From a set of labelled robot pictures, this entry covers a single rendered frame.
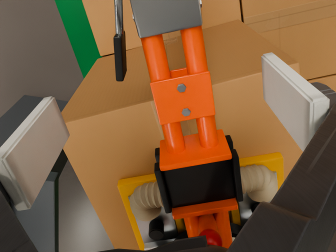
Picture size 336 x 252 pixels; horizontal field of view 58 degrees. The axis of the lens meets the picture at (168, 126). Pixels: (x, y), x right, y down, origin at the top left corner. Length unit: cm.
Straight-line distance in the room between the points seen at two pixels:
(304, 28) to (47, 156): 83
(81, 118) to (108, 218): 22
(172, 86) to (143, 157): 24
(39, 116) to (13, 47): 140
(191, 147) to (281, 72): 22
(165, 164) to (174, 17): 16
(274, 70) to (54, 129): 13
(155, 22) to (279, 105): 16
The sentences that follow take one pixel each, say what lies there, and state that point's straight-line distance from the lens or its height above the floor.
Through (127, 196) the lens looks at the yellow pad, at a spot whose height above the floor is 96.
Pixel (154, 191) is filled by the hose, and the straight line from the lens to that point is 47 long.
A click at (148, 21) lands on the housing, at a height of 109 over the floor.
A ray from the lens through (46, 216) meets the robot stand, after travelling 94.
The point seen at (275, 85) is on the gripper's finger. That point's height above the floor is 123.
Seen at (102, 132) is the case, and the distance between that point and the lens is 51.
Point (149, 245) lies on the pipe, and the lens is 61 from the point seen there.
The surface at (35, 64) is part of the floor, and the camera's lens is 156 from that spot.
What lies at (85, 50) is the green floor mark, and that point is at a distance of 147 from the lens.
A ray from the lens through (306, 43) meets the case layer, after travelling 95.
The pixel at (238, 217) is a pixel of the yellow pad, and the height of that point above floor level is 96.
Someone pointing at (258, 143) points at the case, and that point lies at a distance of 54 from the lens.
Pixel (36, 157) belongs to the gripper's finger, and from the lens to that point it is 17.
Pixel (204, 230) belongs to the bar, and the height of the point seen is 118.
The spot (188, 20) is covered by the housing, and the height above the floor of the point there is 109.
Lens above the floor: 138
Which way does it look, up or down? 62 degrees down
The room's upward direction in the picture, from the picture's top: 178 degrees clockwise
